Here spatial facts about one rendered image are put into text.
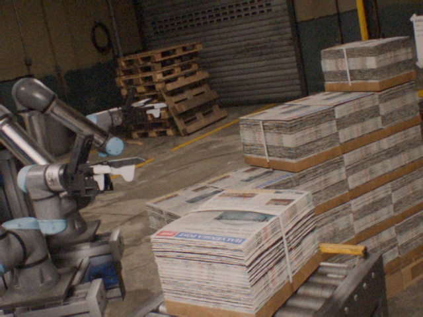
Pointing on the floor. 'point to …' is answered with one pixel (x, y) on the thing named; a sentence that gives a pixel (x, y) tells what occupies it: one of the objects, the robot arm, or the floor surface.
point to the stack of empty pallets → (156, 76)
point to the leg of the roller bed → (381, 309)
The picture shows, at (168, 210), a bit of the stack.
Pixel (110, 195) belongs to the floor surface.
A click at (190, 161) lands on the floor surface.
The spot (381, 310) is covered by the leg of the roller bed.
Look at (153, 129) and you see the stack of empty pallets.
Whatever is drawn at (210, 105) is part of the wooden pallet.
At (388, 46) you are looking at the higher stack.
